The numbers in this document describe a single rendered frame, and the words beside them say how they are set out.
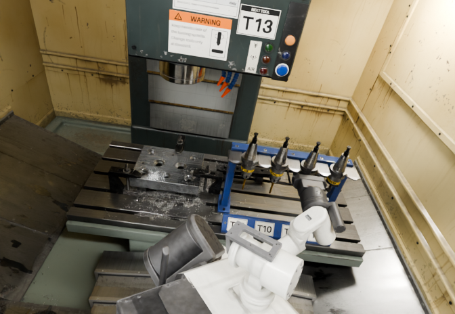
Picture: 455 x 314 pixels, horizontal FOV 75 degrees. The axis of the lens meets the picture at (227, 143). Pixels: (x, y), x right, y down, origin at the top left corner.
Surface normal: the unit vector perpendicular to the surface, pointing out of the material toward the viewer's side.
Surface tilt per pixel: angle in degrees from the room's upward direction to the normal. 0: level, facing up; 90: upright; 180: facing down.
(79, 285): 0
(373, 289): 24
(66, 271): 0
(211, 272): 17
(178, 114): 91
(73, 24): 90
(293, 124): 90
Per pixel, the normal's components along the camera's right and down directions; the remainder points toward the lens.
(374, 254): -0.27, -0.79
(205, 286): 0.15, -0.94
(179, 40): -0.04, 0.58
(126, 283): 0.01, -0.81
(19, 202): 0.54, -0.67
